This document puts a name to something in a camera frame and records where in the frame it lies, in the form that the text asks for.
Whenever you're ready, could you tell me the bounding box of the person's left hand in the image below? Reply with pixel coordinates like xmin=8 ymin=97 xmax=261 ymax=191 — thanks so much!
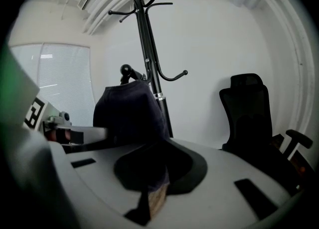
xmin=46 ymin=128 xmax=72 ymax=143

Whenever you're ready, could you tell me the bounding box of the white window blind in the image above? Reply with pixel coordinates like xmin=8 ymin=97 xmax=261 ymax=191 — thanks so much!
xmin=10 ymin=42 xmax=97 ymax=129

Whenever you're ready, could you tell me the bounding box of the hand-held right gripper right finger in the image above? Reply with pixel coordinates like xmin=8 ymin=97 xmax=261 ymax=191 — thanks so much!
xmin=149 ymin=137 xmax=304 ymax=229

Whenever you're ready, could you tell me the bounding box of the black metal coat rack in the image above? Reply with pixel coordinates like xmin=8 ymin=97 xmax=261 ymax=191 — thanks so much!
xmin=108 ymin=0 xmax=189 ymax=139

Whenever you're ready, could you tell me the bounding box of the dark navy cap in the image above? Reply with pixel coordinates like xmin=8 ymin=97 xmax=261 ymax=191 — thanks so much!
xmin=93 ymin=79 xmax=173 ymax=221

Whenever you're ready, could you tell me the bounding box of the black office chair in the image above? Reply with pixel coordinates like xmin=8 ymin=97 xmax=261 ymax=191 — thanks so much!
xmin=218 ymin=73 xmax=314 ymax=195

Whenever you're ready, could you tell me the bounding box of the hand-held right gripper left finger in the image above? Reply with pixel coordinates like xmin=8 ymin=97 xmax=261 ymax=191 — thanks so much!
xmin=47 ymin=141 xmax=160 ymax=229

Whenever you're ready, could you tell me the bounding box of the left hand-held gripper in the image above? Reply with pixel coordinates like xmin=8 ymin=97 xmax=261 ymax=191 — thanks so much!
xmin=0 ymin=44 xmax=109 ymax=149

